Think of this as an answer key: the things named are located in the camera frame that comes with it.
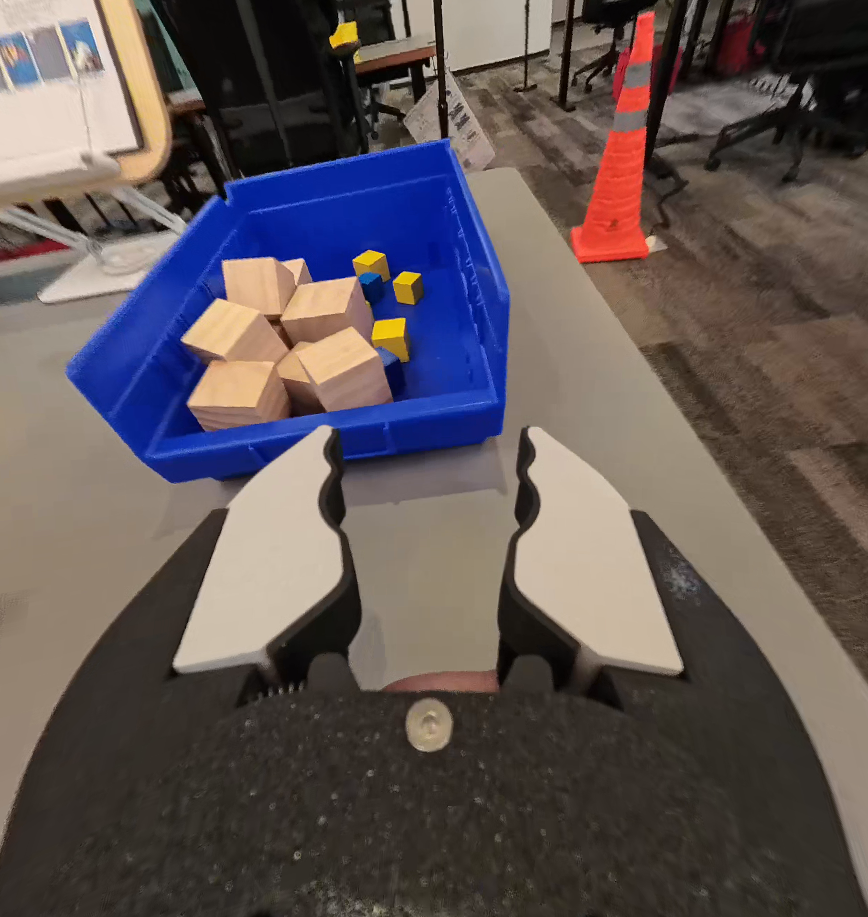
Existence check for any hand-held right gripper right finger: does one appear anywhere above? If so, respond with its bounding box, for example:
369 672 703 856
498 426 686 694

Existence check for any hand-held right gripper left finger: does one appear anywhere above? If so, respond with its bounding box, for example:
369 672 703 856
172 426 363 694

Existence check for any pile of wooden coloured cubes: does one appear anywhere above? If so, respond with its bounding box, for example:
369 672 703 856
181 249 426 433

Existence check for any blue plastic bin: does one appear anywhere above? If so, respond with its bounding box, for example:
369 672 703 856
66 138 511 484

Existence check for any red box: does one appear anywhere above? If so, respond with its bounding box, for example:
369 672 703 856
717 11 768 76
613 46 686 101

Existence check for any orange traffic cone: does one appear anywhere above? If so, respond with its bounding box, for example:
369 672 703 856
570 11 653 265

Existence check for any picture-printed paper sheet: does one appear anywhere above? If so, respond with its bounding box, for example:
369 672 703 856
404 68 497 173

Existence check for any black office chair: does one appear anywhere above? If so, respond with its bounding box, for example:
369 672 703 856
706 0 868 183
573 0 639 90
183 0 377 202

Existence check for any printed instruction sheet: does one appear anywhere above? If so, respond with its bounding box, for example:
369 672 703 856
0 0 142 191

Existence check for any wooden office desk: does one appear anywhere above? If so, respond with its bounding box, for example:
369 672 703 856
355 39 437 140

